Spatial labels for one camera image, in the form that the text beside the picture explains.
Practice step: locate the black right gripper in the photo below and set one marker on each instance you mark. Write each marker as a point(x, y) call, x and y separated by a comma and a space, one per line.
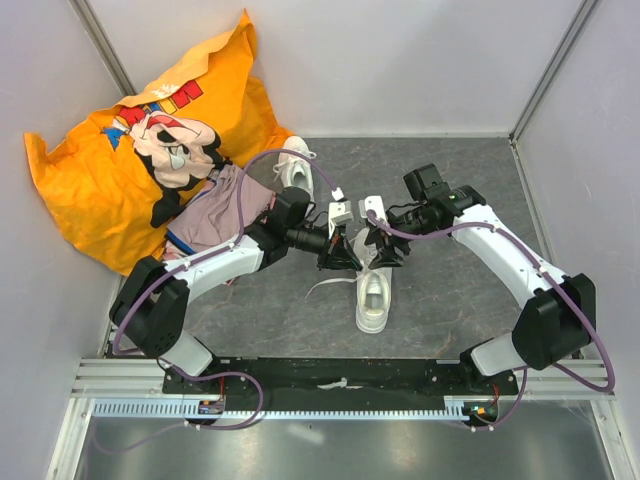
point(387, 257)

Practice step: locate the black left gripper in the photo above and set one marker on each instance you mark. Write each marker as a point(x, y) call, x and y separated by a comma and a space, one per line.
point(338, 254)

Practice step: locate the white sneaker with laces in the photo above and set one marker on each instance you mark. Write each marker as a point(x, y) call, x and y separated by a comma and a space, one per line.
point(373, 288)

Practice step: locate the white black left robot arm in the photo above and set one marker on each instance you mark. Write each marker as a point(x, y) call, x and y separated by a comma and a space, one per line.
point(150, 308)

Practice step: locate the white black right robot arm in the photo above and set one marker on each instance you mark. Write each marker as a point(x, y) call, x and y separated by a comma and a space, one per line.
point(557, 316)

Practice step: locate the white tied sneaker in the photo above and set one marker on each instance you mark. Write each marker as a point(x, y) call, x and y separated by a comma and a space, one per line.
point(295, 171)

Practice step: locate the white tape scrap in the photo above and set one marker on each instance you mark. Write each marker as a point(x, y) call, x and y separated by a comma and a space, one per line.
point(343, 383)

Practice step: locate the pink patterned cloth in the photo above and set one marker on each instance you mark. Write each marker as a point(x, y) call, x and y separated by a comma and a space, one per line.
point(229, 199)

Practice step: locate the orange cartoon print bag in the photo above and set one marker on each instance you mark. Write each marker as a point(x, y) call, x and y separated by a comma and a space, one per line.
point(118, 178)

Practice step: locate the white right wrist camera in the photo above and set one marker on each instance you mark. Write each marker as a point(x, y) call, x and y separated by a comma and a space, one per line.
point(374, 204)

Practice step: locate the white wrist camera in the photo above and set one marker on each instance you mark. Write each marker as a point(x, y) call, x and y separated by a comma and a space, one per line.
point(339, 214)
point(374, 204)

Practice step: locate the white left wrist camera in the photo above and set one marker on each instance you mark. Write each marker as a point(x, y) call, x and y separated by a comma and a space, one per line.
point(339, 214)

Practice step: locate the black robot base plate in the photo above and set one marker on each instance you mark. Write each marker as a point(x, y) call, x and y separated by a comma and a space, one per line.
point(387, 384)

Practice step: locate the slotted aluminium cable duct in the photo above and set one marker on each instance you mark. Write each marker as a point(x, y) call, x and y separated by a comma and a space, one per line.
point(453, 410)

